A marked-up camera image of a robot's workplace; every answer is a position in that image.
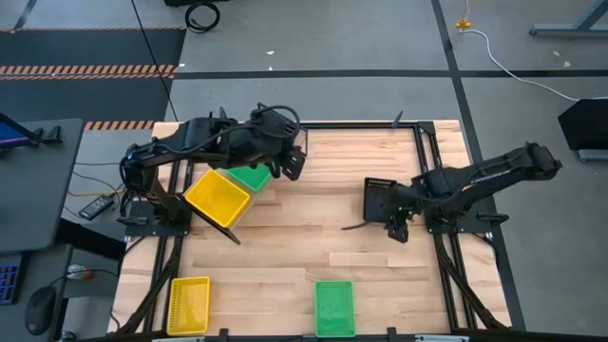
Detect long thin black cable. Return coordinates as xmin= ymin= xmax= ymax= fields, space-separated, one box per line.
xmin=129 ymin=0 xmax=180 ymax=124

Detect coiled black cable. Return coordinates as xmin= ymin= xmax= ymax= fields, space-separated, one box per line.
xmin=183 ymin=1 xmax=221 ymax=34

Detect grey metal desk leg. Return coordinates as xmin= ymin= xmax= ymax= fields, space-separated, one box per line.
xmin=529 ymin=0 xmax=608 ymax=38

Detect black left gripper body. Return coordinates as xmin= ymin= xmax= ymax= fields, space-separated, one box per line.
xmin=227 ymin=118 xmax=305 ymax=165

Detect black computer mouse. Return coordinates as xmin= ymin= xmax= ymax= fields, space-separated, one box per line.
xmin=23 ymin=285 xmax=58 ymax=336

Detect wooden shelf with black frame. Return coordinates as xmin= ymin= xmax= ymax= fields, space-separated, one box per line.
xmin=176 ymin=102 xmax=310 ymax=246

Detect black hazard-striped floor mat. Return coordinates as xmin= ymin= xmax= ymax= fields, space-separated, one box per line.
xmin=0 ymin=26 xmax=187 ymax=132

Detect backlit keyboard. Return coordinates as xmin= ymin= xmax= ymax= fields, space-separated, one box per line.
xmin=0 ymin=254 xmax=24 ymax=306

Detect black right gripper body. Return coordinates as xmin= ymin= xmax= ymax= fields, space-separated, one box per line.
xmin=379 ymin=197 xmax=427 ymax=244

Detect computer monitor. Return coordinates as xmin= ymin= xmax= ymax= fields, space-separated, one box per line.
xmin=0 ymin=112 xmax=37 ymax=151

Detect black desk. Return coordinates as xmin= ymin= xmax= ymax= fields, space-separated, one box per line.
xmin=0 ymin=117 xmax=86 ymax=253

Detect white floor cable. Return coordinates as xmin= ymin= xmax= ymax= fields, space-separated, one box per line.
xmin=458 ymin=28 xmax=608 ymax=104

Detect black power adapter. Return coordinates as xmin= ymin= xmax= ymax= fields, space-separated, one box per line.
xmin=78 ymin=193 xmax=115 ymax=221

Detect small white orange device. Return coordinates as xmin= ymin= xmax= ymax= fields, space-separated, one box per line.
xmin=65 ymin=263 xmax=94 ymax=282

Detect black monitor stand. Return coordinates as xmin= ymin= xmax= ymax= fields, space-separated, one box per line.
xmin=32 ymin=124 xmax=63 ymax=145

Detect black metal table frame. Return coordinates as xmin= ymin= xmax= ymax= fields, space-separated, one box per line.
xmin=113 ymin=121 xmax=514 ymax=333

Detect grey metal foot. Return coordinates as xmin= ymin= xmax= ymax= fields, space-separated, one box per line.
xmin=577 ymin=149 xmax=608 ymax=164

